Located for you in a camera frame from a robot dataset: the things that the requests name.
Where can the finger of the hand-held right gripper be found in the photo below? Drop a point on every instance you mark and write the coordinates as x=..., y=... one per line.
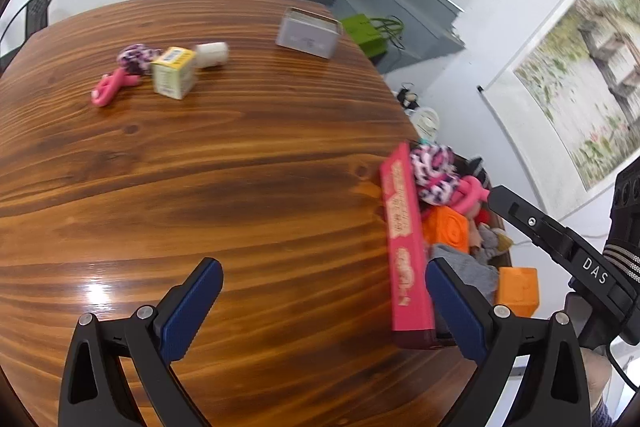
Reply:
x=530, y=222

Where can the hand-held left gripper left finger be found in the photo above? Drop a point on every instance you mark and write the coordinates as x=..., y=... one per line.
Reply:
x=192, y=307

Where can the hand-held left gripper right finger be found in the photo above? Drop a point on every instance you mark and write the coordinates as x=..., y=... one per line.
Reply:
x=452, y=302

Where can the grey knit sock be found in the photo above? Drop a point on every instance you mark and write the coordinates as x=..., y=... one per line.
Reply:
x=465, y=272

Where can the grey yellow sock ball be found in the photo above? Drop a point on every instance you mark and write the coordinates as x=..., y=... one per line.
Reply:
x=495, y=242

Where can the red pompom ball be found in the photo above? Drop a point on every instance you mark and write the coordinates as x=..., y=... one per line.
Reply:
x=483, y=218

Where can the large orange cube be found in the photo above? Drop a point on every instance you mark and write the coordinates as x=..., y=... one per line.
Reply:
x=517, y=292

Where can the pink foam twist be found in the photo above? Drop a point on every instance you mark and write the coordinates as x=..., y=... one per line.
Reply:
x=112, y=89
x=470, y=194

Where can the pink cookie box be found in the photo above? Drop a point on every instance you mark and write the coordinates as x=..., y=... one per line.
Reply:
x=405, y=247

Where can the leopard print sock ball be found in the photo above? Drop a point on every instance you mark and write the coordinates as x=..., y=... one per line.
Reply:
x=137, y=58
x=432, y=172

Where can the person's right hand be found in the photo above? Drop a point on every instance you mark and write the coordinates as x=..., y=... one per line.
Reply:
x=597, y=377

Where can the white round floor object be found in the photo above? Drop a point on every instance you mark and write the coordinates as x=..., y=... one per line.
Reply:
x=428, y=123

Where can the yellow green carton box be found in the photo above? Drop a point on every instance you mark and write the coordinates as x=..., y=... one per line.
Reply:
x=172, y=74

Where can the green bag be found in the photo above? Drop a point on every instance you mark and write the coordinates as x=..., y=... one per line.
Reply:
x=365, y=32

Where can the white roll in plastic bag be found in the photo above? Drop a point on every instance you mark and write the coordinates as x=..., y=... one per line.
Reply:
x=212, y=54

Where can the white storage box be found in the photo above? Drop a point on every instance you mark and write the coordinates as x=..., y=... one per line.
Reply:
x=307, y=34

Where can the black metal chair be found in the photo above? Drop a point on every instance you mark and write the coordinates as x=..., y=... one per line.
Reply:
x=35, y=14

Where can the wall poster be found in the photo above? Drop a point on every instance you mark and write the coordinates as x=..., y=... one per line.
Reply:
x=590, y=72

